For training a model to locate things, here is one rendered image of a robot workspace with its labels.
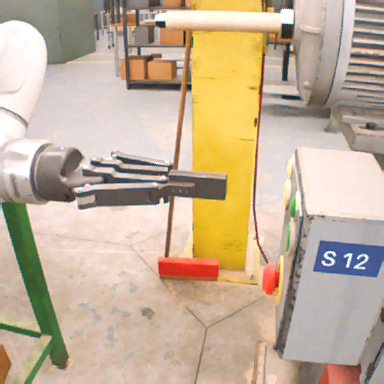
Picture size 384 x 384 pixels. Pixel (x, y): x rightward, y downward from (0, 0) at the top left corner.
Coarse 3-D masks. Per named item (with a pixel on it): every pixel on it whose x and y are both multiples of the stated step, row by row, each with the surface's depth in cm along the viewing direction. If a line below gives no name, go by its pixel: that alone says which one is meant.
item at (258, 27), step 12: (168, 12) 57; (180, 12) 57; (192, 12) 57; (204, 12) 56; (216, 12) 56; (228, 12) 56; (240, 12) 56; (252, 12) 55; (168, 24) 58; (180, 24) 57; (192, 24) 57; (204, 24) 57; (216, 24) 56; (228, 24) 56; (240, 24) 56; (252, 24) 55; (264, 24) 55; (276, 24) 55
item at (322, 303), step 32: (320, 160) 41; (352, 160) 41; (288, 192) 43; (320, 192) 35; (352, 192) 35; (320, 224) 32; (352, 224) 31; (288, 256) 36; (320, 256) 33; (352, 256) 33; (288, 288) 37; (320, 288) 35; (352, 288) 34; (288, 320) 38; (320, 320) 37; (352, 320) 36; (288, 352) 40; (320, 352) 39; (352, 352) 38
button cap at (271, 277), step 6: (270, 264) 45; (264, 270) 45; (270, 270) 44; (264, 276) 44; (270, 276) 44; (276, 276) 45; (264, 282) 44; (270, 282) 44; (276, 282) 44; (264, 288) 44; (270, 288) 44; (270, 294) 44
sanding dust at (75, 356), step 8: (72, 352) 147; (80, 352) 148; (48, 360) 143; (72, 360) 144; (80, 360) 144; (40, 368) 139; (48, 368) 139; (72, 368) 140; (48, 376) 136; (56, 376) 136; (64, 376) 137; (72, 376) 137
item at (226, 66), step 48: (192, 0) 135; (240, 0) 132; (192, 48) 144; (240, 48) 140; (192, 96) 153; (240, 96) 149; (192, 144) 163; (240, 144) 159; (240, 192) 170; (240, 240) 182
